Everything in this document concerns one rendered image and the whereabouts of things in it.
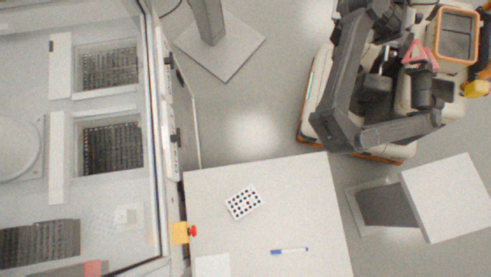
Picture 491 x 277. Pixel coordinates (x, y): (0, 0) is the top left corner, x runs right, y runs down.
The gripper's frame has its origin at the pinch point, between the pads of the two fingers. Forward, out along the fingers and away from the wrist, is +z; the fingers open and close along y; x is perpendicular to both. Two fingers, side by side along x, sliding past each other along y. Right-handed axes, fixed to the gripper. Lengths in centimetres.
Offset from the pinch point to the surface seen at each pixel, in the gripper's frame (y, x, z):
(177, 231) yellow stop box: -48, -58, -63
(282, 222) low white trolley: -12, -44, -61
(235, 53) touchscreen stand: 34, -129, 38
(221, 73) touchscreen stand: 26, -134, 22
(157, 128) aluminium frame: -55, -63, -29
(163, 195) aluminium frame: -55, -57, -50
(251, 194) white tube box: -22, -51, -51
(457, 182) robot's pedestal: 37, 2, -43
